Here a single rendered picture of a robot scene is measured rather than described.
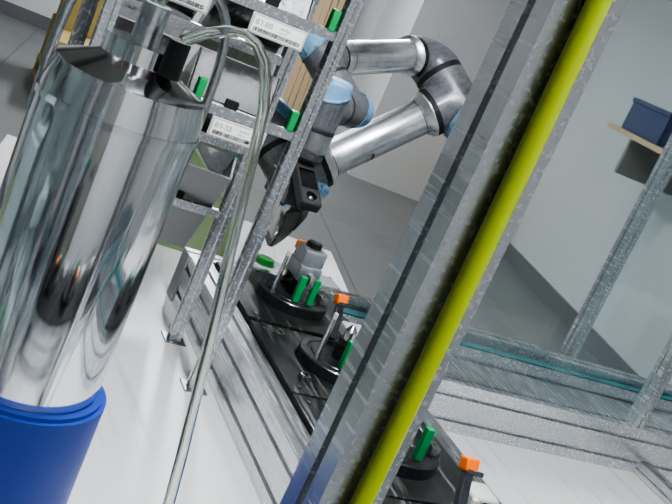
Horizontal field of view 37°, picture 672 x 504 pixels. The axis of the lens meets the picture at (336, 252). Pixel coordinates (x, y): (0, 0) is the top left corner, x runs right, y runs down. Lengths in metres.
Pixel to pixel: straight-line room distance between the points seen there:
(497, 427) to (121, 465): 0.86
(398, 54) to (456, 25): 6.56
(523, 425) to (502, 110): 1.47
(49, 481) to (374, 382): 0.37
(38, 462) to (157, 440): 0.60
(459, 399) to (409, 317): 1.31
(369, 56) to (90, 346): 1.47
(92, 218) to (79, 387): 0.16
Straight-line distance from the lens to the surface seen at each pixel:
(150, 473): 1.40
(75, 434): 0.90
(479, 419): 1.98
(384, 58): 2.27
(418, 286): 0.62
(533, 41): 0.60
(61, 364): 0.86
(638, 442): 2.23
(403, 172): 9.01
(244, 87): 1.56
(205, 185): 1.68
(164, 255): 2.22
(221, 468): 1.48
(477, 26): 8.92
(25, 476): 0.90
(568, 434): 2.11
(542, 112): 0.60
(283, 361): 1.61
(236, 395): 1.59
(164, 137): 0.80
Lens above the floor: 1.55
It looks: 14 degrees down
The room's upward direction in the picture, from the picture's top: 24 degrees clockwise
